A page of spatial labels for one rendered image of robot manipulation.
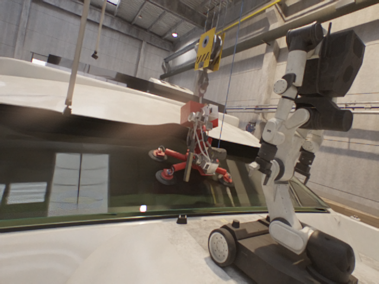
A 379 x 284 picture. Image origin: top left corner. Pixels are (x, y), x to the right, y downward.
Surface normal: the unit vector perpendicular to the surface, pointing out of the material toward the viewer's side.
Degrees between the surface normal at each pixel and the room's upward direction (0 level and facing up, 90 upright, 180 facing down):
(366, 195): 90
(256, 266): 90
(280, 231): 90
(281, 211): 90
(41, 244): 50
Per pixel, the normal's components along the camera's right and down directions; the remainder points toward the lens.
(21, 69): 0.24, 0.05
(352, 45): 0.58, 0.11
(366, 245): -0.84, -0.15
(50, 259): 0.46, -0.51
